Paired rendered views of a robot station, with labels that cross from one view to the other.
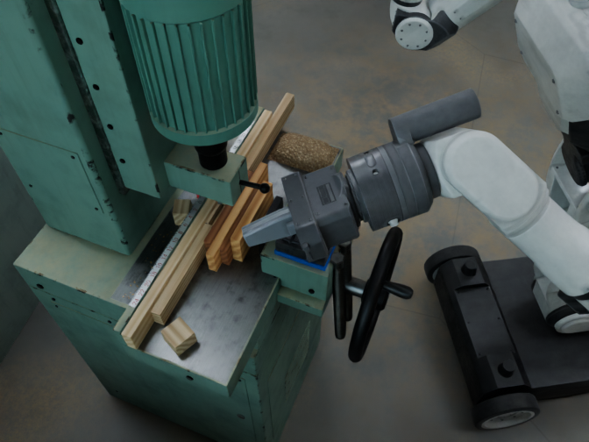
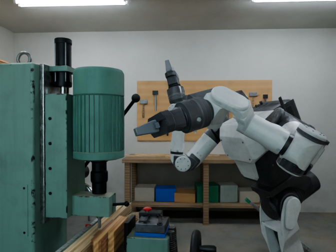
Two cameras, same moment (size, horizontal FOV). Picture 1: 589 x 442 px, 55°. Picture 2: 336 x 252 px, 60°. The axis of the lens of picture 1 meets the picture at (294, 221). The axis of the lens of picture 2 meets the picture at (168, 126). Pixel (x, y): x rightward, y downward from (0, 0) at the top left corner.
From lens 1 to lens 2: 0.64 m
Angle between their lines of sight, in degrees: 54
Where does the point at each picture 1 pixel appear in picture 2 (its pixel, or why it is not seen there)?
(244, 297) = not seen: outside the picture
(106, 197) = (34, 220)
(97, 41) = (58, 116)
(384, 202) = (193, 106)
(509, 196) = (239, 101)
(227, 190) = (107, 204)
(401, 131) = (193, 95)
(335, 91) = not seen: outside the picture
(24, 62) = (20, 128)
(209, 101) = (107, 134)
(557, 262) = (268, 131)
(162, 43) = (91, 104)
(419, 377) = not seen: outside the picture
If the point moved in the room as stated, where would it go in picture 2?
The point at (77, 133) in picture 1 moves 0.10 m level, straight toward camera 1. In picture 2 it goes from (33, 169) to (43, 173)
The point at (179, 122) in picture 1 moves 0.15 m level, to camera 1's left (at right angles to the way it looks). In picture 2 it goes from (91, 147) to (41, 148)
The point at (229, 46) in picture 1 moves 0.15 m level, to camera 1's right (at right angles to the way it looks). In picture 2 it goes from (117, 110) to (160, 111)
